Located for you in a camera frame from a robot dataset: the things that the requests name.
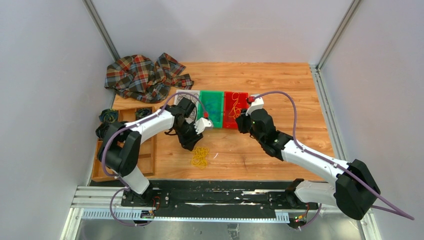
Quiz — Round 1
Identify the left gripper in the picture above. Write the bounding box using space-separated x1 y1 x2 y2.
174 121 204 152

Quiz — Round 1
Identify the yellow cable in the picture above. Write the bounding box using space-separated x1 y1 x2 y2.
225 92 248 125

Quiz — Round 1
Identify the cable pile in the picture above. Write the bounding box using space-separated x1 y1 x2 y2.
190 146 211 170

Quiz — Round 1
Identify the blue cable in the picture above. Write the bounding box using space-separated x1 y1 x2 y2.
202 97 222 120

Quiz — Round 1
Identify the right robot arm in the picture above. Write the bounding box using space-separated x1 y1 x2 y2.
235 109 381 220

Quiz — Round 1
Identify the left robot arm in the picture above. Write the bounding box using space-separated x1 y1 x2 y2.
97 97 213 207

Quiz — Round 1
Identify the white plastic bin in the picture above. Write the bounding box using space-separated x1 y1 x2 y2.
173 89 200 124

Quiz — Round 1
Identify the red plastic bin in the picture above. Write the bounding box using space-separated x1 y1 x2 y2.
222 91 249 129

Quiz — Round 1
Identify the green plastic bin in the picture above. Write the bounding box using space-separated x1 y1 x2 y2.
199 90 224 128

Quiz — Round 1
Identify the wooden divided tray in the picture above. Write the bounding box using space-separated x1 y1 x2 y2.
91 106 157 182

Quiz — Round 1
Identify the plaid cloth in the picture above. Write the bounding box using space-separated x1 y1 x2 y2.
104 53 195 104

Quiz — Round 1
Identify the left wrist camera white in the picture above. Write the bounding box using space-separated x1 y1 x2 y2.
194 117 214 135

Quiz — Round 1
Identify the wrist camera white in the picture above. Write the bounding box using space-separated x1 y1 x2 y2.
245 95 264 116
194 117 214 135

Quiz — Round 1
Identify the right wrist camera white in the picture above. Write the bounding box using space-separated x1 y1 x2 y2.
245 95 264 116

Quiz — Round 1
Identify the dark cable bundle in tray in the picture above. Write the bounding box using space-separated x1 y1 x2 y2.
135 107 153 120

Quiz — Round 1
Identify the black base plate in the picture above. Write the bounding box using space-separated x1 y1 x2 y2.
121 179 319 220

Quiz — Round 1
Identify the dark cable bundle outside tray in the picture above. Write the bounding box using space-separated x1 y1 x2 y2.
98 108 119 124

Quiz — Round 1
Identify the aluminium front rail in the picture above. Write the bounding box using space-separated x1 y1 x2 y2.
61 186 382 240

